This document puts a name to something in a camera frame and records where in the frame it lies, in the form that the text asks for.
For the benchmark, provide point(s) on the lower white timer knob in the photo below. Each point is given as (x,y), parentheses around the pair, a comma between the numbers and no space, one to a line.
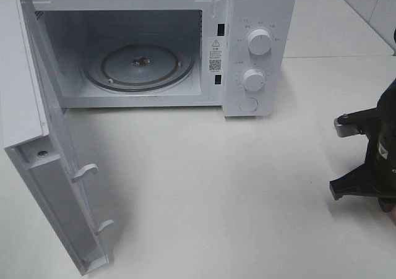
(253,80)

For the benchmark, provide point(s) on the white microwave oven body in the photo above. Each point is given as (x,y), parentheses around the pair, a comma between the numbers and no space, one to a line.
(220,26)

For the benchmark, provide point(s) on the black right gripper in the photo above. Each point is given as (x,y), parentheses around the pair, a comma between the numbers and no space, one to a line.
(377,180)

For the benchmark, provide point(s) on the round white door-release button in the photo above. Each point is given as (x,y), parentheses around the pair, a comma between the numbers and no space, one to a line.
(248,105)

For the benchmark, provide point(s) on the pink round plate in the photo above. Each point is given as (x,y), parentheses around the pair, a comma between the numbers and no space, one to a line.
(392,216)

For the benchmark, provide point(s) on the upper white power knob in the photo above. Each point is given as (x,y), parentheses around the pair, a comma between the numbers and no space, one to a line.
(259,41)

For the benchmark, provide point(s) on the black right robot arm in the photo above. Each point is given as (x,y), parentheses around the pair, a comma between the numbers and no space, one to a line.
(386,109)

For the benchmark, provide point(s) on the white microwave door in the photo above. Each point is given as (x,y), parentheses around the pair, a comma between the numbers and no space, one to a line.
(36,137)

